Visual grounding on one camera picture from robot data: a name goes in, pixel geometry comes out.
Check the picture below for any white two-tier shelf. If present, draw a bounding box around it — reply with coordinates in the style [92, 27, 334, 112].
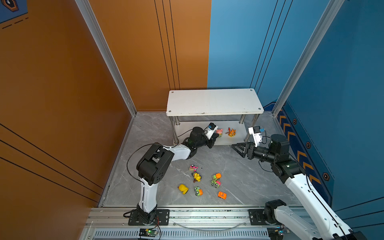
[166, 89, 264, 145]

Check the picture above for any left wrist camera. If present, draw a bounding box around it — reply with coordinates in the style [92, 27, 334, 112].
[204, 123, 218, 140]

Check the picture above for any yellow pikachu toy figure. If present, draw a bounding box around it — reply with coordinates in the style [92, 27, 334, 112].
[193, 172, 202, 183]

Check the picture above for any aluminium corner post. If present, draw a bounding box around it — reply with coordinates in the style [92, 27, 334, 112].
[272, 0, 345, 117]
[75, 0, 137, 117]

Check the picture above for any orange dragon toy figure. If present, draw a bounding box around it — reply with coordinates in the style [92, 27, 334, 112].
[226, 128, 236, 137]

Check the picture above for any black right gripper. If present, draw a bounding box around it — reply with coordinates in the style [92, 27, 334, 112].
[231, 141, 278, 164]

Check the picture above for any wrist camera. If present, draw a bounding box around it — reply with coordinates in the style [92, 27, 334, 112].
[248, 126, 266, 147]
[204, 123, 218, 140]

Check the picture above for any left aluminium corner post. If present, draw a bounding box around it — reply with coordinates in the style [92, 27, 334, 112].
[75, 0, 137, 117]

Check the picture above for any green circuit board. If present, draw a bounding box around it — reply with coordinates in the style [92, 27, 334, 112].
[139, 229, 160, 240]

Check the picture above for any green orange toy car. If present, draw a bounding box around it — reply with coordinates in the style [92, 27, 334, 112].
[194, 186, 203, 196]

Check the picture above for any orange green toy truck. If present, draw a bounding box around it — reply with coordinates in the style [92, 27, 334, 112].
[212, 173, 222, 181]

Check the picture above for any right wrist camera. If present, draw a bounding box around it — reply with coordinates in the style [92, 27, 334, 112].
[248, 126, 266, 147]

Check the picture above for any pink green toy figure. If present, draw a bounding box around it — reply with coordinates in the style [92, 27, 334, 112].
[216, 129, 223, 138]

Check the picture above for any right aluminium corner post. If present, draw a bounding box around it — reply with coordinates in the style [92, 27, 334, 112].
[272, 0, 345, 117]

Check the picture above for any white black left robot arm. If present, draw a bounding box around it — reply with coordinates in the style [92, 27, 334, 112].
[136, 123, 219, 224]

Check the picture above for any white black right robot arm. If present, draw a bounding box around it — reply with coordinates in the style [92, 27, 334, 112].
[231, 134, 366, 240]

